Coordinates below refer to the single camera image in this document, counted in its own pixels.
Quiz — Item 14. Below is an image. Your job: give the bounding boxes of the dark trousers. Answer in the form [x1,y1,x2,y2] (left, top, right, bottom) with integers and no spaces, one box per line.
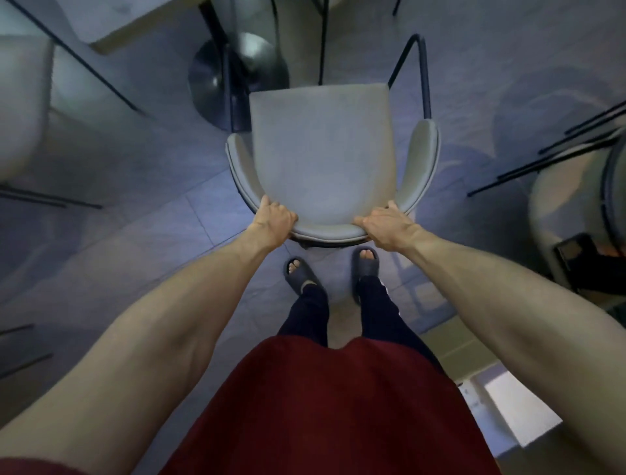
[277,276,446,375]

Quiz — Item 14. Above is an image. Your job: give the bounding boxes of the brown cardboard box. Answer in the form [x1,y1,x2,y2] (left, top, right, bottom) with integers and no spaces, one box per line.
[419,313,564,459]

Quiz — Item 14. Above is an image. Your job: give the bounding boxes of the person's right forearm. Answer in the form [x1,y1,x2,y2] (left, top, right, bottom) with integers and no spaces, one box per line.
[406,230,626,475]

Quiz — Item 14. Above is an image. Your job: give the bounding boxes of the left black sandal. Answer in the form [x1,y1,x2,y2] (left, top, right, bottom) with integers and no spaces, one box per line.
[283,256,323,297]

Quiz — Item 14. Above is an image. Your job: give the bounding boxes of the right black sandal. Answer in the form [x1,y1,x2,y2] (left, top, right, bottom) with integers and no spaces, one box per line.
[351,246,381,304]

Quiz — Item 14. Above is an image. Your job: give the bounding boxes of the black sandal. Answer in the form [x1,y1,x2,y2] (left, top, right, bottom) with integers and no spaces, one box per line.
[351,246,381,304]
[283,256,323,297]

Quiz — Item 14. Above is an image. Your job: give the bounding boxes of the person's left hand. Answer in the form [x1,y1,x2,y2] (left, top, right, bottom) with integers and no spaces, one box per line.
[246,195,299,253]

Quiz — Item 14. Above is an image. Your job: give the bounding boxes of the person's left forearm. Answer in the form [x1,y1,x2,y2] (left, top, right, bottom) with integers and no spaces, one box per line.
[0,230,275,475]

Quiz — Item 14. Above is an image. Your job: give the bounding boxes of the dark red shirt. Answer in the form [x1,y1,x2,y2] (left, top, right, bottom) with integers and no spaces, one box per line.
[0,335,502,475]

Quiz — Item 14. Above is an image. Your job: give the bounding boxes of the grey wooden table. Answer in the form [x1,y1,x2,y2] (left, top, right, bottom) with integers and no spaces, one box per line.
[53,0,290,134]

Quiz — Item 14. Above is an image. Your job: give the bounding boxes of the person's right hand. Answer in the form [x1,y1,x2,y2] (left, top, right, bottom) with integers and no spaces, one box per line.
[353,200,421,253]

